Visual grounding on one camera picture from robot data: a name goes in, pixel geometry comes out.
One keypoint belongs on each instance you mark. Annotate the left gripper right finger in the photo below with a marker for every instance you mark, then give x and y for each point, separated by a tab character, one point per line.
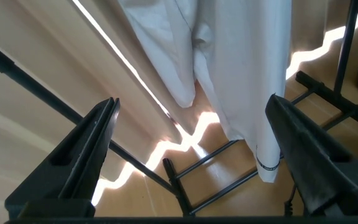
328	186

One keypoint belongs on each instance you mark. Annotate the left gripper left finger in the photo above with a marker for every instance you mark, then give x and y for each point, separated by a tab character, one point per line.
42	193

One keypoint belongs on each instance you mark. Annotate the pale grey shorts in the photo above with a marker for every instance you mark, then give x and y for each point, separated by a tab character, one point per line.
244	62

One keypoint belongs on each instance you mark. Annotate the black clothes rack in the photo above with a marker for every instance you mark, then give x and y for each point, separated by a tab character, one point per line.
26	80

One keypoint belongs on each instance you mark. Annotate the beige curtain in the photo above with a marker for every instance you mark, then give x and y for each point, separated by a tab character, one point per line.
73	46

